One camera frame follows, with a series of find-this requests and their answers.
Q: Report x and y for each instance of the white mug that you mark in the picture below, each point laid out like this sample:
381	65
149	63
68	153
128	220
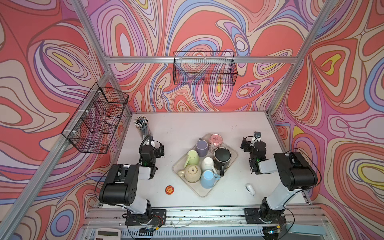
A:
207	164

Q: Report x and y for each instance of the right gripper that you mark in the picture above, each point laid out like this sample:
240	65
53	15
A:
247	145

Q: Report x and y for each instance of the cream round mug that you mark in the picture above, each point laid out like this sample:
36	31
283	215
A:
192	173

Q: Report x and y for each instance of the black wire basket back wall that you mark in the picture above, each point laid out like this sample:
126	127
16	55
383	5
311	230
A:
204	68

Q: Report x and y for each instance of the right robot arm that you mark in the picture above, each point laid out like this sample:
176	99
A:
294	171

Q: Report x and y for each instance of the black wire basket left wall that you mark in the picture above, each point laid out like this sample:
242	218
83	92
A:
96	120

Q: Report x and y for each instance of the black wire basket wall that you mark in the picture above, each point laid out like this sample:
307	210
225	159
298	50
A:
204	68
96	120

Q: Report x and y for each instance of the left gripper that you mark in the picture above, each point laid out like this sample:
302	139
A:
159	150

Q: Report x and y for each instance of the beige plastic tray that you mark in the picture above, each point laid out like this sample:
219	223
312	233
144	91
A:
179	169

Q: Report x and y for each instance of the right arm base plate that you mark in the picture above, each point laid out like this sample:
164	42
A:
264	216

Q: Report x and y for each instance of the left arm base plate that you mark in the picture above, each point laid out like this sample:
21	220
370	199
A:
151	218

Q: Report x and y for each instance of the small white object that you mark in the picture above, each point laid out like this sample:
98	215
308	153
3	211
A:
250	189

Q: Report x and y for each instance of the light blue mug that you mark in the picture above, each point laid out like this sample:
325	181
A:
208	179

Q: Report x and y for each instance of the metal pen holder cup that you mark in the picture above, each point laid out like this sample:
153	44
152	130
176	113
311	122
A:
141	122

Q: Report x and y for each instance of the pink patterned mug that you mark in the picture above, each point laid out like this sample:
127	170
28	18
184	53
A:
215	141

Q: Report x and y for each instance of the black mug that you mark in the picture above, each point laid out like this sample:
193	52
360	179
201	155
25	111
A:
222	158

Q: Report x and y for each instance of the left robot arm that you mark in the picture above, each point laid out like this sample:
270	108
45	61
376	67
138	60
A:
121	184

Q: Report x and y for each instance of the white device with display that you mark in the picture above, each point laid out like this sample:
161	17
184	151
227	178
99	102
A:
107	234

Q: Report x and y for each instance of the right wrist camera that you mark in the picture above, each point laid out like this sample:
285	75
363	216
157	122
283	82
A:
257	136

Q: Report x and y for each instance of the purple mug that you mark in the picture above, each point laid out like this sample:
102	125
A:
202	148

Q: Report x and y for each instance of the light green mug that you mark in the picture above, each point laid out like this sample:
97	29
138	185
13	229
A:
192	158

